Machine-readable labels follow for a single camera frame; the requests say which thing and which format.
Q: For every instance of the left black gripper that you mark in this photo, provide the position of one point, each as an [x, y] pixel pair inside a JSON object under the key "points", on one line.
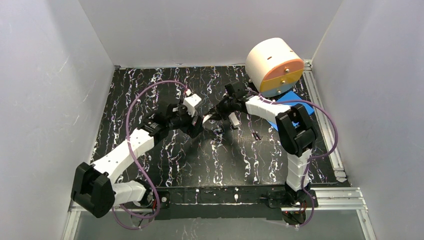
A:
{"points": [[194, 123]]}

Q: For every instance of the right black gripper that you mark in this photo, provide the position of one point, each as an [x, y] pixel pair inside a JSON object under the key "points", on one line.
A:
{"points": [[224, 104]]}

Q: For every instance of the white remote control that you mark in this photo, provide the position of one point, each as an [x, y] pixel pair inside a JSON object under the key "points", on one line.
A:
{"points": [[206, 118]]}

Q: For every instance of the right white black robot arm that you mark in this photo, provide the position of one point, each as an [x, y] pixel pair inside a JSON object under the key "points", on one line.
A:
{"points": [[297, 137]]}

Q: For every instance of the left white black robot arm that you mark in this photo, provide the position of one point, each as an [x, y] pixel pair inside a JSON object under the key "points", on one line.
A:
{"points": [[95, 186]]}

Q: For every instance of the white cylindrical drum box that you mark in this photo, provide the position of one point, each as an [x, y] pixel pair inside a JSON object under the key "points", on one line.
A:
{"points": [[273, 67]]}

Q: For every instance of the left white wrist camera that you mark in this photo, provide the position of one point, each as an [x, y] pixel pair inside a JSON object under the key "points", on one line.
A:
{"points": [[191, 102]]}

